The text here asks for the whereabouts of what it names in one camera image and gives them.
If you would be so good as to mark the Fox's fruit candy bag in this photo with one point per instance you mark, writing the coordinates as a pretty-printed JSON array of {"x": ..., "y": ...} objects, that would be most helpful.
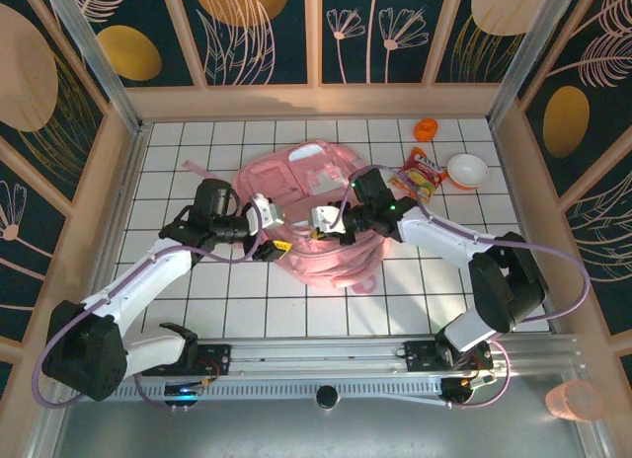
[{"x": 422, "y": 174}]

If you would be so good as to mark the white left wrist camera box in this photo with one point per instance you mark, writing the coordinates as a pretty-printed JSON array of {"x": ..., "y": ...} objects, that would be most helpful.
[{"x": 269, "y": 211}]

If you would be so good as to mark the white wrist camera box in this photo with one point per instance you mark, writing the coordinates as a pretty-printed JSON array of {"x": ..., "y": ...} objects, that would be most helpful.
[
  {"x": 326, "y": 217},
  {"x": 269, "y": 211}
]

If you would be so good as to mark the aluminium frame post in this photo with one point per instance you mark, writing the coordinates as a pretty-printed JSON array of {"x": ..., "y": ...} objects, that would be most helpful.
[
  {"x": 533, "y": 58},
  {"x": 99, "y": 68}
]

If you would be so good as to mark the orange and white bowl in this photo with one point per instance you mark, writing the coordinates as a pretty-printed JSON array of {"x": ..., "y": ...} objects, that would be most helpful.
[{"x": 467, "y": 171}]

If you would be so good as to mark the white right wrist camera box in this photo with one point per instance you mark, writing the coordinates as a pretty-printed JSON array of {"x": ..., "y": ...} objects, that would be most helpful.
[{"x": 326, "y": 217}]

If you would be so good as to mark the black round knob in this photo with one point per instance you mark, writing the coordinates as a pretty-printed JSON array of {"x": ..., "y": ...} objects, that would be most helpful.
[{"x": 327, "y": 396}]

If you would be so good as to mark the aluminium mounting rail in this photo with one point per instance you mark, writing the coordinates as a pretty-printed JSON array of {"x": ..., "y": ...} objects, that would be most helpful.
[{"x": 316, "y": 354}]

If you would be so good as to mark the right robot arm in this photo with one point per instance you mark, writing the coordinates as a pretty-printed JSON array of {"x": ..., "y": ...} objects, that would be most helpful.
[{"x": 434, "y": 231}]

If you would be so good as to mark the pink student backpack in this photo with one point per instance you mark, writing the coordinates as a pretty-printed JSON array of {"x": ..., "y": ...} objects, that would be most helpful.
[{"x": 336, "y": 265}]

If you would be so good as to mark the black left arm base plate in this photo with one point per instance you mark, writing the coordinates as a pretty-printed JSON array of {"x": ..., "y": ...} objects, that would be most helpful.
[{"x": 217, "y": 359}]

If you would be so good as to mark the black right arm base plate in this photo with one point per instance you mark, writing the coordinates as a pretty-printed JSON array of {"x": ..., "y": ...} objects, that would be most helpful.
[{"x": 419, "y": 354}]

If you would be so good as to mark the pink translucent cup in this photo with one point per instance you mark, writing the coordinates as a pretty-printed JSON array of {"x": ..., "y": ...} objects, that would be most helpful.
[{"x": 573, "y": 400}]

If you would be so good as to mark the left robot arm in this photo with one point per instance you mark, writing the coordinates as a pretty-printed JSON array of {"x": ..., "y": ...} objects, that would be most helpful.
[{"x": 148, "y": 275}]

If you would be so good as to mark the small circuit board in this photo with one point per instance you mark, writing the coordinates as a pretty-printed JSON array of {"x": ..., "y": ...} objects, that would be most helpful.
[
  {"x": 461, "y": 391},
  {"x": 185, "y": 393}
]

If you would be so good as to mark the dark floral wall panel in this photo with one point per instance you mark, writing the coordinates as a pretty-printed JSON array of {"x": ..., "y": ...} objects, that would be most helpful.
[
  {"x": 148, "y": 14},
  {"x": 474, "y": 33},
  {"x": 375, "y": 33},
  {"x": 247, "y": 43}
]

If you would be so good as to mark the crumpled orange cup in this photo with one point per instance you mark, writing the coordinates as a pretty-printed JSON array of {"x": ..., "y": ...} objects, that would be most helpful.
[{"x": 426, "y": 129}]

